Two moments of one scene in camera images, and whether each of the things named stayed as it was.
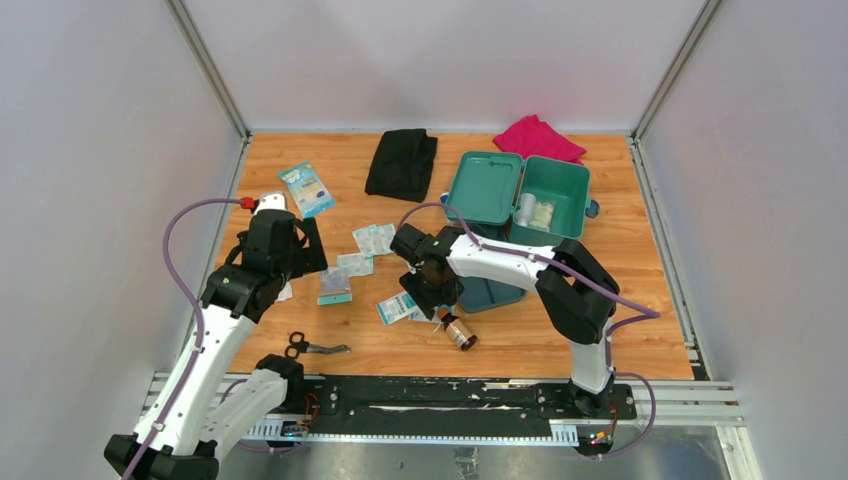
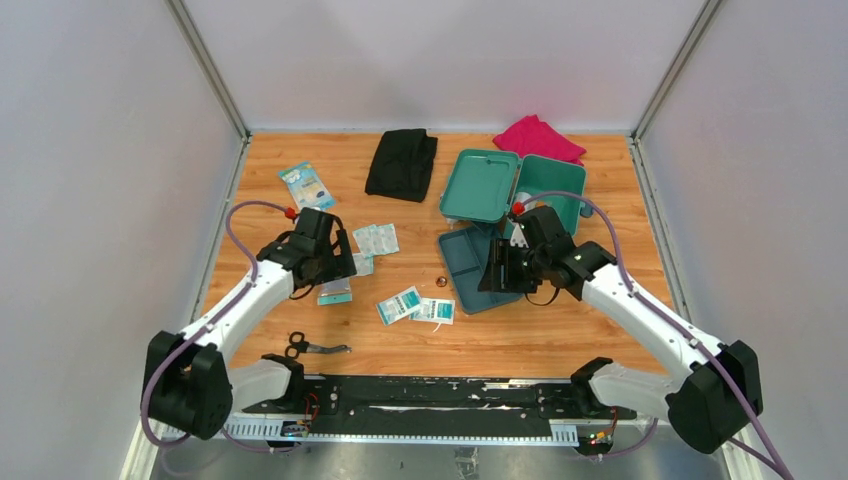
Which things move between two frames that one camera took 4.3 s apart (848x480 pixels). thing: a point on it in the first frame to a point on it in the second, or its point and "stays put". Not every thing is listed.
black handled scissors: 299,345 stays put
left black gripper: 308,259 to 339,266
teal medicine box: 538,199 stays put
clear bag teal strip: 334,286 stays put
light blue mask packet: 307,189 stays put
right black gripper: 411,281 to 502,254
